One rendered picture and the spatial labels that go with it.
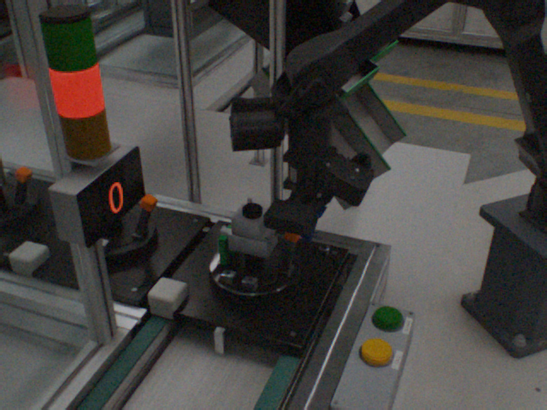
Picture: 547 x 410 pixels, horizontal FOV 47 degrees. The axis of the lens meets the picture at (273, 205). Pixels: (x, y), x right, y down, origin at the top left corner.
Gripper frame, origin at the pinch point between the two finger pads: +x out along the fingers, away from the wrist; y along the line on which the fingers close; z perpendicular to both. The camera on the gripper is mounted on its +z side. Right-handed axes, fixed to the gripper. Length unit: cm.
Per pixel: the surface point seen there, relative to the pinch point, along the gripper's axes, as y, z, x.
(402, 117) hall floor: 278, -33, 110
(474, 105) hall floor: 312, 5, 110
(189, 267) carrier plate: -2.3, -18.9, 12.0
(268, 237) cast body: -0.9, -5.7, 3.7
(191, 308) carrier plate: -10.7, -14.1, 12.0
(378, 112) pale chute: 48.1, -1.2, 3.9
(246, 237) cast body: -2.2, -8.6, 3.7
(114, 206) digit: -19.5, -17.4, -10.3
